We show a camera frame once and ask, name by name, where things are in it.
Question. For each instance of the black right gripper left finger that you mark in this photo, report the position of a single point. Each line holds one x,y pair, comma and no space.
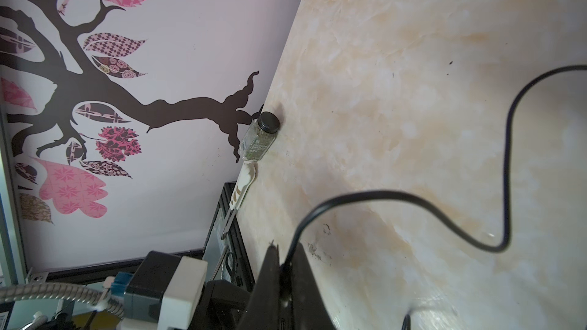
262,311

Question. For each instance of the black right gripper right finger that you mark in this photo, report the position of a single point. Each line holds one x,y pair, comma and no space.
309,311

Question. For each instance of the glass spice jar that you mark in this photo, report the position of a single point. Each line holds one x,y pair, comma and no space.
260,136

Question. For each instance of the aluminium rail left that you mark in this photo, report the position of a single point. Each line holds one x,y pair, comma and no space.
14,258

